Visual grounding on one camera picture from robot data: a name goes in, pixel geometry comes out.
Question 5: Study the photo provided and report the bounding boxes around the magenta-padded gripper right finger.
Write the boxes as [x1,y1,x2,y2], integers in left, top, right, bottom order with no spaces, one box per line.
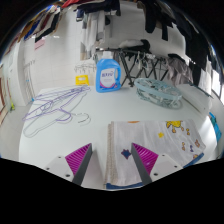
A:
[130,142,184,186]

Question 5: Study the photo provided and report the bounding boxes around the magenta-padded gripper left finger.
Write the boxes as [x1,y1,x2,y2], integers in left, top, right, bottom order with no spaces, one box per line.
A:
[43,143,93,186]

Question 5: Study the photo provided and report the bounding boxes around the white printed towel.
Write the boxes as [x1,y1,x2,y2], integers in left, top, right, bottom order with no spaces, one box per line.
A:
[103,119,207,191]

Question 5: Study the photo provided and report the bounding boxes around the round light-blue clip hanger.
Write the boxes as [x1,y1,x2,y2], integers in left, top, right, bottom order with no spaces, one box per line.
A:
[134,77,184,110]

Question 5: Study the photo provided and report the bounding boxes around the blue bags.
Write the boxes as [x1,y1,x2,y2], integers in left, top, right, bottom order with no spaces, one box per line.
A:
[208,112,223,143]

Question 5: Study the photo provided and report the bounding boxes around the white pillow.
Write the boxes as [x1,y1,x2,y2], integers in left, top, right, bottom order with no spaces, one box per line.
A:
[175,83,213,116]

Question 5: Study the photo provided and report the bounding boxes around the yellow plastic stool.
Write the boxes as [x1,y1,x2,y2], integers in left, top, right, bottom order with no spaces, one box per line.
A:
[75,74,90,86]

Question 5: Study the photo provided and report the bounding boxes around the blue detergent bottle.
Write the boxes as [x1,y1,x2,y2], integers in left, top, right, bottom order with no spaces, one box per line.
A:
[95,50,122,94]

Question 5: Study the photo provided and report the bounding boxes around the small white clip hanger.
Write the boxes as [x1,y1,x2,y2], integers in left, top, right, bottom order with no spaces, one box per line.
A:
[73,59,98,76]

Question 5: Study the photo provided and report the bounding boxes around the grey garment on rack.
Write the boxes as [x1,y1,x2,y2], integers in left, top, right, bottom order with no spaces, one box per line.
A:
[165,53,195,86]

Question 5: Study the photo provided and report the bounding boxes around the black folding drying rack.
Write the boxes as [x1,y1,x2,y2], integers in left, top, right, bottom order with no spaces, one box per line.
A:
[95,45,168,88]

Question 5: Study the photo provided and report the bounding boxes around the window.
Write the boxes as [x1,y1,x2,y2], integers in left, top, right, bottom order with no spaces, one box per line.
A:
[211,62,224,102]

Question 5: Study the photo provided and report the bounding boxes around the row of hanging clothes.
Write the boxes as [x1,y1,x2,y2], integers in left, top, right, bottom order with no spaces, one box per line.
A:
[9,0,221,88]

